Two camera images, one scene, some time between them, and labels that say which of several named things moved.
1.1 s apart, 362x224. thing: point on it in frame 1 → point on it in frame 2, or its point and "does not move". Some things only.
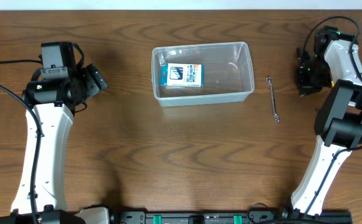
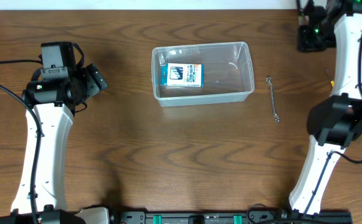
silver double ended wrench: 277,117 does not move
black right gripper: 306,88 → 304,44
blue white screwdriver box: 182,74 does not move
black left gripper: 90,88 does not move
